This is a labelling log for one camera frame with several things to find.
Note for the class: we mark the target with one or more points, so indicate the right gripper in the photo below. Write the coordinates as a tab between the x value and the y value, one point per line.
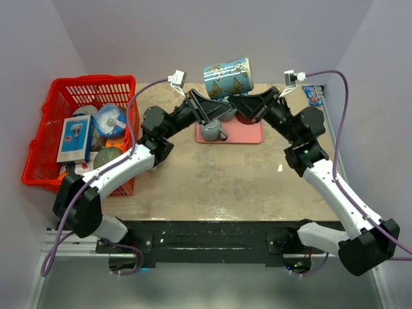
252	106

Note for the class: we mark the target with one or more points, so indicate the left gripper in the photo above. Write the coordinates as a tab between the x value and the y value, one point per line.
209	109

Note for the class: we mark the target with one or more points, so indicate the blue butterfly mug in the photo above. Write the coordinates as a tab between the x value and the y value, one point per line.
229	78

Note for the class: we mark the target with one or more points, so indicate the white speckled mug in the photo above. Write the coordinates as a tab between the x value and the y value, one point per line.
153	169

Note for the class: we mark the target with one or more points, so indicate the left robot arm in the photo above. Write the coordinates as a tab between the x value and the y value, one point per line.
78	201

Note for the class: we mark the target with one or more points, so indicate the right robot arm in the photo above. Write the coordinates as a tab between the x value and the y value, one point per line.
366	240

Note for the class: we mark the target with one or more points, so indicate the dark red mug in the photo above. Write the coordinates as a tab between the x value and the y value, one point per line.
243	119

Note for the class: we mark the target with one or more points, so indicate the teal mug back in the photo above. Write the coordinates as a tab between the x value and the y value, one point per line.
228	116

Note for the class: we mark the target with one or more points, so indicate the grey-blue mug front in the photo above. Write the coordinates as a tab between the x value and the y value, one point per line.
213	131

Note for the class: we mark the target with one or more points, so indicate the pink tray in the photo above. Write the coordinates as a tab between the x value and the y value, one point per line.
238	133

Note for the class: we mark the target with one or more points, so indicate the blue snack packet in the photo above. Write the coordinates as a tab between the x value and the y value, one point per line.
312	95

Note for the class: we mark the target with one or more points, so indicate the blue white plastic bag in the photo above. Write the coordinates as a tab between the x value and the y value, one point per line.
110	121

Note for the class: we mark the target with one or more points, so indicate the green melon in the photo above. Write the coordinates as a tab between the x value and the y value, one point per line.
105	155

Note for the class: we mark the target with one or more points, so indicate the round tin can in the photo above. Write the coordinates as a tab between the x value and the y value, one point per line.
85	110

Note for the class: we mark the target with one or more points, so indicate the blue product box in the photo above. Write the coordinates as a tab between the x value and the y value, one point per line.
76	138

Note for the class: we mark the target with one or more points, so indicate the orange fruit in basket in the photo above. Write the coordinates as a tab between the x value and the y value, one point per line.
61	176

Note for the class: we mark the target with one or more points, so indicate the red plastic basket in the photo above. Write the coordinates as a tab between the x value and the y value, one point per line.
64	97

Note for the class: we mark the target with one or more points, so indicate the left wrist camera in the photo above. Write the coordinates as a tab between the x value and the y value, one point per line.
177	81

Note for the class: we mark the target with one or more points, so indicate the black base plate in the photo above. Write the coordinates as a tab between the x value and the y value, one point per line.
247	242

